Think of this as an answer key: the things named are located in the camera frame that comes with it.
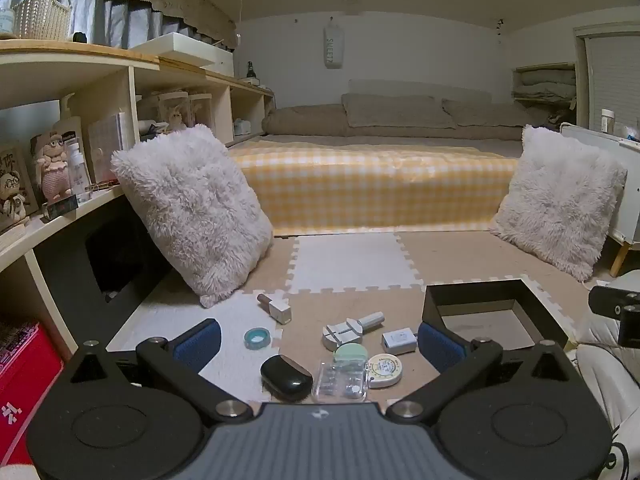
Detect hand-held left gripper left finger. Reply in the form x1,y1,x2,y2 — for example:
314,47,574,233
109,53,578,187
67,319,253,423

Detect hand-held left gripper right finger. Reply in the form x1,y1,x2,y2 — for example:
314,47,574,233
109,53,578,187
385,321,571,423

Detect white charger adapter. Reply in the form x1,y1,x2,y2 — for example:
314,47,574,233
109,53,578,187
381,328,418,354

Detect black cardboard box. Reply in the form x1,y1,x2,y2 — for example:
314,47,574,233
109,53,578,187
421,280,571,361

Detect clear blue tape roll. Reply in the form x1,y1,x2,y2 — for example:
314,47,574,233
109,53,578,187
244,327,271,351

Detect mint green round container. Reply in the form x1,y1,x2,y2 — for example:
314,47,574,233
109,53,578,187
333,344,367,366

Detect brown cap nail polish bottle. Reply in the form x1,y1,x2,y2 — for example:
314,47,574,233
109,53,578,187
256,292,292,324

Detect black oval case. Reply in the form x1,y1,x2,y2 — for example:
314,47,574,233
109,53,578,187
260,355,314,403

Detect grey watch link remover tool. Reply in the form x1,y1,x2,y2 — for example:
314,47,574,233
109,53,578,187
322,311,386,352

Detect clear plastic parts box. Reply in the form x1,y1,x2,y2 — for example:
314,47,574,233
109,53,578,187
311,360,371,403

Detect white cabinet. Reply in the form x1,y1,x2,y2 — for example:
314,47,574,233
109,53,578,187
560,122,640,276

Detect small fluffy white pillow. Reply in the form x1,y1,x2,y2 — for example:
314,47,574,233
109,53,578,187
489,125,628,282

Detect beige white foam puzzle mat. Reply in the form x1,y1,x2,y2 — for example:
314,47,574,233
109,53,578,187
105,230,601,406

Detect large fluffy white pillow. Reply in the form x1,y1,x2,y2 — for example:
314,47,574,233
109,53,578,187
110,124,275,309

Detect red box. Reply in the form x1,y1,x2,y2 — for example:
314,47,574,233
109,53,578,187
0,322,78,466

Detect yellow checkered bed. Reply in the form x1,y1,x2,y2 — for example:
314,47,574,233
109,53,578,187
227,140,521,237

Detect small black digital clock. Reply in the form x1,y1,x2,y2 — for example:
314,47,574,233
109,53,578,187
42,195,81,221

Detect pink knitted doll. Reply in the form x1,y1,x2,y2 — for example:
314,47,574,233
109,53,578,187
34,131,76,201

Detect rabbit doll in clear case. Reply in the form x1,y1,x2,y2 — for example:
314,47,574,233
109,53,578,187
159,92,190,133

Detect beige bed pillow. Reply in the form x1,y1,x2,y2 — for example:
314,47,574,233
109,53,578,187
341,93,456,129
442,98,533,128

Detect stack of folded blankets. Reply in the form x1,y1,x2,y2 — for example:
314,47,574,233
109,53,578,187
512,63,576,108

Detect framed cartoon picture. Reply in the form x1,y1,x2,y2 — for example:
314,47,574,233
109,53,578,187
0,145,38,231

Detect long beige headboard cushion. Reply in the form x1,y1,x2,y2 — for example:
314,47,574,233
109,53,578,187
348,79,493,106

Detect white pump lotion bottle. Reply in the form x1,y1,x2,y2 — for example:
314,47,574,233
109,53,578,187
59,93,85,148

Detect white flat box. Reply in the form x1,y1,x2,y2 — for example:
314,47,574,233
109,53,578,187
131,32,235,73

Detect wooden shelf unit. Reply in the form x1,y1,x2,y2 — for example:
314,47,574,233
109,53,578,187
0,40,276,361

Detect white woven basket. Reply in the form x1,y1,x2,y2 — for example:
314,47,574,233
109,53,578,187
11,0,73,41

